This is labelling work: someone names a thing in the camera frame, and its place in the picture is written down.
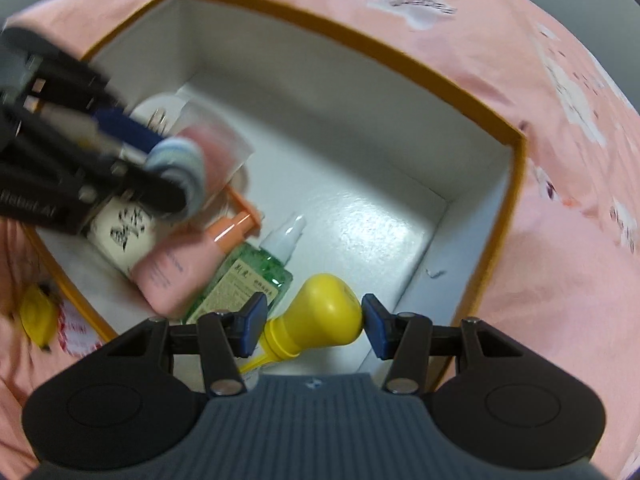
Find green spray bottle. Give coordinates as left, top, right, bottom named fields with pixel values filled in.
left=182, top=214, right=307, bottom=327

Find pink cloud print blanket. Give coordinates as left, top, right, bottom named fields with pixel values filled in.
left=0, top=0, right=640, bottom=480

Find white box black characters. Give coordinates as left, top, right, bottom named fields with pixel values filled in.
left=87, top=194, right=172, bottom=280

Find red and white packet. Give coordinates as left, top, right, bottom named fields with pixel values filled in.
left=54, top=304, right=104, bottom=359

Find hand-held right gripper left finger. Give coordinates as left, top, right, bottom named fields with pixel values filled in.
left=112, top=292, right=269, bottom=396

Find pink pump bottle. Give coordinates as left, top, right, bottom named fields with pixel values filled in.
left=130, top=186, right=264, bottom=320

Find orange rimmed white box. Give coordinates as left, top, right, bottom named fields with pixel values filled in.
left=21, top=0, right=529, bottom=397

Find clear bag of tape rolls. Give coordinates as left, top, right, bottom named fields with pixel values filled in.
left=144, top=110, right=254, bottom=222

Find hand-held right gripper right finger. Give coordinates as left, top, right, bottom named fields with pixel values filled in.
left=361, top=293, right=521, bottom=395

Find yellow plastic bottle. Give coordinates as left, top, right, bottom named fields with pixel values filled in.
left=239, top=273, right=364, bottom=374

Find yellow round object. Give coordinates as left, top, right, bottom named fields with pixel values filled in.
left=19, top=282, right=62, bottom=352

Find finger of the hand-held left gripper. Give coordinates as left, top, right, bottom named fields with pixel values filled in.
left=85, top=156, right=195, bottom=223
left=75, top=87, right=168, bottom=157

